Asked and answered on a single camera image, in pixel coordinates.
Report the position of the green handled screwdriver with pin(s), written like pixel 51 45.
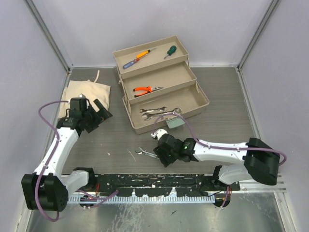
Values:
pixel 171 51

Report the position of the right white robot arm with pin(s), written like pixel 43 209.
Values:
pixel 243 161

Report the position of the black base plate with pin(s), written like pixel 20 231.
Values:
pixel 154 185

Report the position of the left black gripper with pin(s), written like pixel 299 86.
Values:
pixel 100 117

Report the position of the beige cloth bag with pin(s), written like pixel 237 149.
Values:
pixel 90 89

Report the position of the slotted cable duct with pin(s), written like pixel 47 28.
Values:
pixel 77 198

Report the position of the brown translucent toolbox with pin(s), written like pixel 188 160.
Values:
pixel 180 86

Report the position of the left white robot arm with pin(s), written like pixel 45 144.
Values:
pixel 45 189

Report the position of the orange handled pliers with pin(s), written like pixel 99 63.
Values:
pixel 145 90

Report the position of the large silver wrench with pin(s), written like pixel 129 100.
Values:
pixel 148 116

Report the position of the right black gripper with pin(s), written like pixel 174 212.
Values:
pixel 165 160

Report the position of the small silver wrench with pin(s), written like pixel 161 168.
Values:
pixel 162 109

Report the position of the yellow handled tool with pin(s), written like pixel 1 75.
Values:
pixel 142 54

